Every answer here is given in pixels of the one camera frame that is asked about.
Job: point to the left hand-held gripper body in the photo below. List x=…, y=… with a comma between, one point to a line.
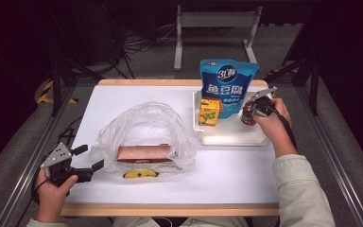
x=58, y=157

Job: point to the clear plastic bag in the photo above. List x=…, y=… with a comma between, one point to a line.
x=132, y=126

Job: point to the aluminium rail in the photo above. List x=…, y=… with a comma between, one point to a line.
x=28, y=167
x=343, y=164

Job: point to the brown rectangular box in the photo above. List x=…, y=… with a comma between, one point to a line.
x=143, y=153

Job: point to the white plastic tray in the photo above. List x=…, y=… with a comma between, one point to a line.
x=230, y=135

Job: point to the person's left hand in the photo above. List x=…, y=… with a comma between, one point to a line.
x=52, y=198

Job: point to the blue snack pouch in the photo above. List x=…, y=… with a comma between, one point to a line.
x=230, y=91

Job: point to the yellow black striped floor tape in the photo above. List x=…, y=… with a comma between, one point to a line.
x=45, y=94

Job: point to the red-lidded candy jar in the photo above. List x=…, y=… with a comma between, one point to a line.
x=247, y=119

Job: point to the black metal stand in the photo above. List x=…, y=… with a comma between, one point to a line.
x=56, y=88
x=313, y=82

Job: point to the white metal stand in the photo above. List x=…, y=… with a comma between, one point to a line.
x=214, y=19

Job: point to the white table mat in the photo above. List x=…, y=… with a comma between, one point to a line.
x=113, y=97

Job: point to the wooden table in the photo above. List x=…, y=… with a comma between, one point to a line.
x=138, y=209

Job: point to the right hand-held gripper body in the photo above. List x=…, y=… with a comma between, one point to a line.
x=261, y=105

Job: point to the person's right hand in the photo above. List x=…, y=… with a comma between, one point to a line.
x=277, y=129

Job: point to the person's torso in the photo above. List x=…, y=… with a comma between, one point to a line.
x=201, y=222

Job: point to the yellow drink carton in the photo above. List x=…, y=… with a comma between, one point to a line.
x=208, y=115

